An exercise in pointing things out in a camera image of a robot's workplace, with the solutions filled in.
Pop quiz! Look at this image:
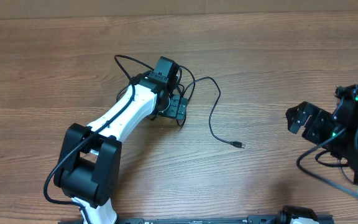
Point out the black cable bundle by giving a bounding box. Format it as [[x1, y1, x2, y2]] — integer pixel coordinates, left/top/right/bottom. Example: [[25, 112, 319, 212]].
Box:
[[114, 54, 246, 149]]

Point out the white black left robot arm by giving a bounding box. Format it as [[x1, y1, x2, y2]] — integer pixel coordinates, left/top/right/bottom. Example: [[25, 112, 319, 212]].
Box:
[[44, 57, 188, 223]]

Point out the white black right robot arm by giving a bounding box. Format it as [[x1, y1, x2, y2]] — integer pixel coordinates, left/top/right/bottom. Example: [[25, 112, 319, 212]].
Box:
[[285, 84, 358, 200]]

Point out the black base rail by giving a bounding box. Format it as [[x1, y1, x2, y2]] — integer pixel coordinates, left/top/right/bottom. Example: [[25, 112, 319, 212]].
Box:
[[57, 214, 335, 224]]

